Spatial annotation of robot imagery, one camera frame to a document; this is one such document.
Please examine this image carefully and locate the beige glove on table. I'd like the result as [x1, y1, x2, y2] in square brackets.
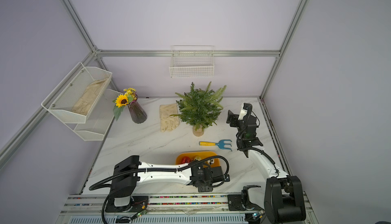
[159, 103, 180, 132]

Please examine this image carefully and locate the beige glove in shelf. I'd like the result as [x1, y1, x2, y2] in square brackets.
[71, 78, 108, 116]

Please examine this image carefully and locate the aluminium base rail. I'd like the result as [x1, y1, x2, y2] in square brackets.
[54, 193, 312, 224]

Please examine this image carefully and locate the dark vase with sunflower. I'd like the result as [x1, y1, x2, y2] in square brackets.
[113, 88, 147, 124]

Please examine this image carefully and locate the blue yellow garden fork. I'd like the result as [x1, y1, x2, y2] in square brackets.
[199, 139, 232, 151]

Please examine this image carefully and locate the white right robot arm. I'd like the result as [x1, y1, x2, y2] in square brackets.
[227, 103, 306, 224]

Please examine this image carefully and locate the matte gold ball ornament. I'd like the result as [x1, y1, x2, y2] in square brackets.
[193, 155, 202, 161]

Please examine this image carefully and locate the red glitter ball ornament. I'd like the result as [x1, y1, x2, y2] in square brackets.
[181, 156, 192, 164]

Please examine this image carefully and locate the shiny gold ball ornament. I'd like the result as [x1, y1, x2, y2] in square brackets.
[206, 159, 214, 166]

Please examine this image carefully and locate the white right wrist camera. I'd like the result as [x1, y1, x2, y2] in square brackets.
[238, 109, 247, 120]

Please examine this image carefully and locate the white mesh wall shelf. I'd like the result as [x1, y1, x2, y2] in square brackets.
[41, 63, 120, 141]

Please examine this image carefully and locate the white wire wall basket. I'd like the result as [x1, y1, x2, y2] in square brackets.
[169, 45, 215, 78]

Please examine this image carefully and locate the yellow plastic tray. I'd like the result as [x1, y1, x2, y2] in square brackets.
[176, 151, 220, 168]

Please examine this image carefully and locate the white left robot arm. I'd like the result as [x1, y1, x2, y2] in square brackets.
[89, 155, 230, 224]

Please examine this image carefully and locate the small green christmas tree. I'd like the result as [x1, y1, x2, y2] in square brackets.
[170, 82, 227, 137]

